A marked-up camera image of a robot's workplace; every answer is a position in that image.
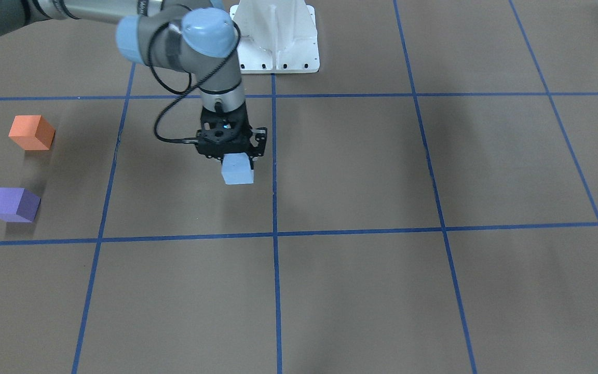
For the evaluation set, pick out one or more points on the orange foam block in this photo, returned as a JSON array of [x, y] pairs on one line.
[[32, 132]]

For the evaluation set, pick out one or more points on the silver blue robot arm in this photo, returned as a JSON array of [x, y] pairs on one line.
[[194, 37]]

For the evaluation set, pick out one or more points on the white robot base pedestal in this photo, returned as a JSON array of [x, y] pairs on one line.
[[278, 37]]

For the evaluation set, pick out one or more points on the purple foam block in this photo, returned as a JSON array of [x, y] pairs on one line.
[[18, 205]]

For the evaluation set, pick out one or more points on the light blue foam block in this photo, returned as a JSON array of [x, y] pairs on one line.
[[236, 169]]

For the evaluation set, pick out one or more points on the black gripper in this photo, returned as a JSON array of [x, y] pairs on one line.
[[259, 141]]

